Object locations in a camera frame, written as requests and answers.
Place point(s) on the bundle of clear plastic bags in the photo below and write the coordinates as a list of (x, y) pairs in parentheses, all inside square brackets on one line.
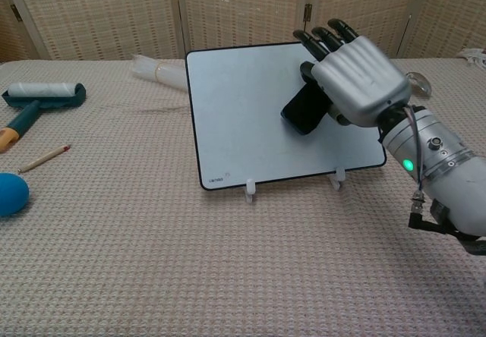
[(159, 72)]

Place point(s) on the wooden pencil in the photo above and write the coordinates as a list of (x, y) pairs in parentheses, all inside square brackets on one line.
[(43, 158)]

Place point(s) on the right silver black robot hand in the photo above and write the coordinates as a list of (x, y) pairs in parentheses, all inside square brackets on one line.
[(360, 80)]

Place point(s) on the blue egg-shaped ball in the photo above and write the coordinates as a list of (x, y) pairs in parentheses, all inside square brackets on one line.
[(10, 194)]

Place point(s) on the teal lint roller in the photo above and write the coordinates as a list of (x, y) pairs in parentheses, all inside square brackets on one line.
[(41, 96)]

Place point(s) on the pink waffle tablecloth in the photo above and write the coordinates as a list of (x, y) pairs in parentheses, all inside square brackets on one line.
[(152, 257)]

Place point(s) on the black whiteboard eraser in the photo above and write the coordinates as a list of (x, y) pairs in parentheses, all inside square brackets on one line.
[(305, 109)]

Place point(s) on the white board black frame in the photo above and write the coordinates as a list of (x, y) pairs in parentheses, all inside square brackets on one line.
[(243, 117)]

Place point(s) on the silver metal ladle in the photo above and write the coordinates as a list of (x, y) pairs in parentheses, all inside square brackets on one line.
[(419, 82)]

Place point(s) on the woven folding screen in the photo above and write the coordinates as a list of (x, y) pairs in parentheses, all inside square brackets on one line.
[(190, 10)]

